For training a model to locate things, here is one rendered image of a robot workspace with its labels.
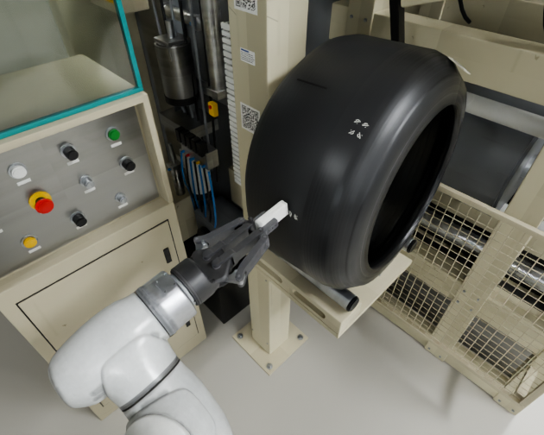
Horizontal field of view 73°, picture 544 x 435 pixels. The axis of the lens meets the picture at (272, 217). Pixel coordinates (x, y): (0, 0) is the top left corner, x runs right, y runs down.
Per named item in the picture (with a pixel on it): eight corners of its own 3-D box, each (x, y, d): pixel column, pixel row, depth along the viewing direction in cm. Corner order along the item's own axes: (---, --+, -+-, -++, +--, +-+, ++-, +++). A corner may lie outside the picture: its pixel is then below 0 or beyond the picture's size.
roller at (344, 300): (262, 223, 109) (267, 230, 113) (252, 236, 108) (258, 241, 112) (358, 296, 91) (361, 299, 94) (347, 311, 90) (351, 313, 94)
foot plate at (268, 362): (231, 337, 183) (231, 335, 182) (270, 305, 197) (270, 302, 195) (268, 375, 169) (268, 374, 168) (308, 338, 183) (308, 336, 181)
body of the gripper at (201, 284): (191, 293, 55) (238, 255, 58) (161, 261, 59) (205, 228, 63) (203, 317, 60) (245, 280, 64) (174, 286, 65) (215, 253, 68)
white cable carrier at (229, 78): (234, 181, 120) (219, 22, 87) (245, 174, 123) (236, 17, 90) (243, 187, 118) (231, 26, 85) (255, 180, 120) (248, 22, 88)
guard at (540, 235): (325, 266, 178) (346, 140, 129) (328, 264, 178) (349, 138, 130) (521, 409, 131) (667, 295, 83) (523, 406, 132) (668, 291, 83)
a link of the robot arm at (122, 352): (132, 290, 62) (180, 350, 62) (43, 357, 56) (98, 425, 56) (129, 284, 52) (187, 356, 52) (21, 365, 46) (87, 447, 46)
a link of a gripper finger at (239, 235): (211, 272, 64) (206, 267, 64) (257, 232, 68) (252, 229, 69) (205, 259, 61) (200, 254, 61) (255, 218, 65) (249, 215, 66)
